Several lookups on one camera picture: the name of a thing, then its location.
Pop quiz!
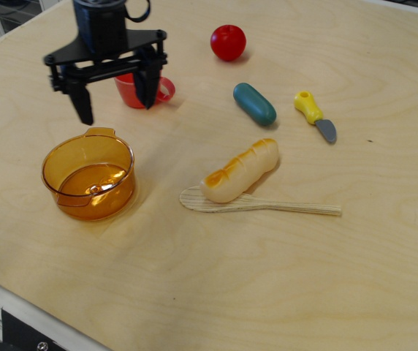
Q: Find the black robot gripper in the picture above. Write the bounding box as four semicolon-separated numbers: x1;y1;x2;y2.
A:
44;1;167;125

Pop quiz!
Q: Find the red plastic cup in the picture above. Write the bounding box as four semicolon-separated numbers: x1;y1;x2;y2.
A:
114;73;176;109

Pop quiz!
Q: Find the orange transparent plastic pot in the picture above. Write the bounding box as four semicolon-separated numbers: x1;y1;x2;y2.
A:
42;127;136;221

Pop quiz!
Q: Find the red toy apple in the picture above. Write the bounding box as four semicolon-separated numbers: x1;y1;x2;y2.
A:
210;25;246;61

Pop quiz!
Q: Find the wooden spatula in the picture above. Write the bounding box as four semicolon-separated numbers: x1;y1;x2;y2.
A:
179;186;342;216

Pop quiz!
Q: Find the toy bread loaf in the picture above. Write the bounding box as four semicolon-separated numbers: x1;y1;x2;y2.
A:
199;138;279;203

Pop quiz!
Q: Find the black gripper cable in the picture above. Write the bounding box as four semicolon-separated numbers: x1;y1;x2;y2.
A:
123;0;151;23

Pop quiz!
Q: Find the yellow handled toy knife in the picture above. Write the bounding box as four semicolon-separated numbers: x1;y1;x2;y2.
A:
294;91;337;144

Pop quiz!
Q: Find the aluminium table frame rail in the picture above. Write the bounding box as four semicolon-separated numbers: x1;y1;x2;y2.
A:
0;286;108;350

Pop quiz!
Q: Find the black corner bracket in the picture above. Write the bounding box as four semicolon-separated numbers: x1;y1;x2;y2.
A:
1;309;65;351

